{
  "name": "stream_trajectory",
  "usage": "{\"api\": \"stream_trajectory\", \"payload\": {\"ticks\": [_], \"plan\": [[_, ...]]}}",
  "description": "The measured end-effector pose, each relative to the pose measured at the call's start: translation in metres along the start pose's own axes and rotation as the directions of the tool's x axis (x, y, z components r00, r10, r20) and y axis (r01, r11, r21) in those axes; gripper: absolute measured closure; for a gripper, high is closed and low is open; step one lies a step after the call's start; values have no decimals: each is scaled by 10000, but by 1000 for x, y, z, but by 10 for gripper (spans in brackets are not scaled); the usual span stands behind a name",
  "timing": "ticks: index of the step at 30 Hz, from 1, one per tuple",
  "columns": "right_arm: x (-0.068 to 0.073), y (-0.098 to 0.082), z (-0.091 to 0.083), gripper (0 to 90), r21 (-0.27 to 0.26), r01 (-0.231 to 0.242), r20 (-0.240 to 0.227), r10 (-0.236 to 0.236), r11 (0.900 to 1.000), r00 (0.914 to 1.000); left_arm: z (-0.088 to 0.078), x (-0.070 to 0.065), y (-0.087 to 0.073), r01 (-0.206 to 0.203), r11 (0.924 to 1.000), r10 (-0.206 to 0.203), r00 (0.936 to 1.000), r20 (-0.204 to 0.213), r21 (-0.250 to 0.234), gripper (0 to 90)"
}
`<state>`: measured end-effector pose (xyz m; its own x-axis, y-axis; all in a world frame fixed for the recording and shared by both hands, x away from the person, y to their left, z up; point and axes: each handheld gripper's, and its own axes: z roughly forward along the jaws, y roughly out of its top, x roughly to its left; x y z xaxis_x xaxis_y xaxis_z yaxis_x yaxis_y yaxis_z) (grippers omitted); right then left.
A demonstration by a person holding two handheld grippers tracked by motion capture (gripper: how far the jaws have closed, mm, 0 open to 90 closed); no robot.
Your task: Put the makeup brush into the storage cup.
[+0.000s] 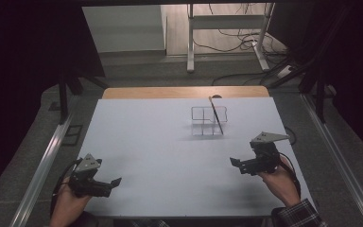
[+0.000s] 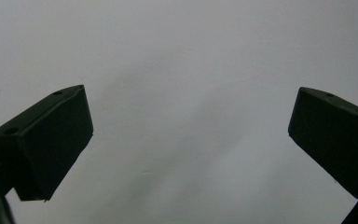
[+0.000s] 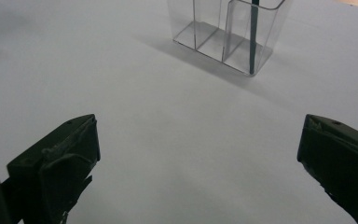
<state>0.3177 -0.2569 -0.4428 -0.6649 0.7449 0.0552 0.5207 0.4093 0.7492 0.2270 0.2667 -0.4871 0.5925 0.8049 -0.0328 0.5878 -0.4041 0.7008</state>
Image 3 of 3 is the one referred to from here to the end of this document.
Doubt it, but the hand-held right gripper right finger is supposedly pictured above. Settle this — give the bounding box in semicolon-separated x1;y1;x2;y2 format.
296;113;358;224

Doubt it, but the clear acrylic organizer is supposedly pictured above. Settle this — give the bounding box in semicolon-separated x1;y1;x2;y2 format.
167;0;294;77

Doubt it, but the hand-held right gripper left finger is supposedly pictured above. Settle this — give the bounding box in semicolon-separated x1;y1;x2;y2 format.
7;113;102;224

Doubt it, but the black-handled makeup brush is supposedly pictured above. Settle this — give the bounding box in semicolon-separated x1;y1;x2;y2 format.
249;0;260;75

